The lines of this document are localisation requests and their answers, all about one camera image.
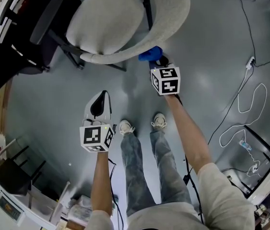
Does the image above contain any person's right leg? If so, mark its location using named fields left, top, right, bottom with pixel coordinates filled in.
left=150, top=129, right=193, bottom=205

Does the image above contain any person's left shoe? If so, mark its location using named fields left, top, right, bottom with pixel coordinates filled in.
left=119, top=119, right=135, bottom=136

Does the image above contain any plastic bag of items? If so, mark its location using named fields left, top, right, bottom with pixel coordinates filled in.
left=68, top=195, right=94, bottom=225

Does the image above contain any white desk black frame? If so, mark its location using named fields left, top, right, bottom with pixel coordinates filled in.
left=215, top=125, right=270, bottom=207

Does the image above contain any person's left leg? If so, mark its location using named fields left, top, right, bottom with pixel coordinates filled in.
left=120, top=132, right=157, bottom=217

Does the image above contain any person's right forearm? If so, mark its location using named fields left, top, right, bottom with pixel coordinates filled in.
left=164, top=93, right=214, bottom=177

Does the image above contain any person's shoe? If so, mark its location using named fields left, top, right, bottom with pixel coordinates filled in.
left=151, top=113, right=168, bottom=130
left=119, top=119, right=135, bottom=136

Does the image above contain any person's light sweatshirt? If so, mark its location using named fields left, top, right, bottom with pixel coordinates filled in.
left=84, top=161, right=257, bottom=230

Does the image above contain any person's leg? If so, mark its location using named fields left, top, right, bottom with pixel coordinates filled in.
left=150, top=129, right=193, bottom=205
left=120, top=132, right=157, bottom=217

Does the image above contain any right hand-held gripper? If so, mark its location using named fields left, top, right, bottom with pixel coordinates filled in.
left=148, top=53, right=182, bottom=96

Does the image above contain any metal table leg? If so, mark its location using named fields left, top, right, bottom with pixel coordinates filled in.
left=49, top=181, right=71, bottom=223

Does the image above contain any grey upholstered chair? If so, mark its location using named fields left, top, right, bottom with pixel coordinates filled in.
left=80, top=0, right=191, bottom=65

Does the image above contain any white device with screen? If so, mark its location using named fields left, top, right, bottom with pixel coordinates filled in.
left=0, top=192, right=26, bottom=226

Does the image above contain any hand-held gripper black cable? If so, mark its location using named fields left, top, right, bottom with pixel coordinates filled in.
left=107, top=157, right=125, bottom=230
left=175, top=93, right=205, bottom=225

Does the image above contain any white looped cable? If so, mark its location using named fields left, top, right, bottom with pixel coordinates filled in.
left=219, top=66, right=268, bottom=177

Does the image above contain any grey fabric chair seat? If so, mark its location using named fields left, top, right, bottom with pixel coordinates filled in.
left=66, top=0, right=148, bottom=57

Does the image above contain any white power strip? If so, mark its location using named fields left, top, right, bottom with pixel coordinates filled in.
left=246, top=56, right=256, bottom=69

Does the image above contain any person's left forearm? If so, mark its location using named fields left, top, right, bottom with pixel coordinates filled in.
left=90, top=149, right=114, bottom=217

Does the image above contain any blue object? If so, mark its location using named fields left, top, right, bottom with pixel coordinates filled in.
left=138, top=46, right=164, bottom=62

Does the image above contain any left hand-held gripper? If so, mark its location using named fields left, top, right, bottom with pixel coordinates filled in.
left=79, top=90, right=116, bottom=153

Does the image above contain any black stool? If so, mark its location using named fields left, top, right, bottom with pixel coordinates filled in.
left=0, top=145, right=47, bottom=196

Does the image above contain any clear water bottle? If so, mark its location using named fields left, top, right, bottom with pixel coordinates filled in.
left=239, top=139, right=253, bottom=152

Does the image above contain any person's right shoe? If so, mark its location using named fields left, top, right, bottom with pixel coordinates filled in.
left=151, top=113, right=168, bottom=130

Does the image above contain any right hand-held gripper black cable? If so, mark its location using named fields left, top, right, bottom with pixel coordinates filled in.
left=175, top=93, right=205, bottom=225

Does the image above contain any left hand-held gripper black cable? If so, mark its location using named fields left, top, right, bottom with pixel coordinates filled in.
left=107, top=157, right=125, bottom=230

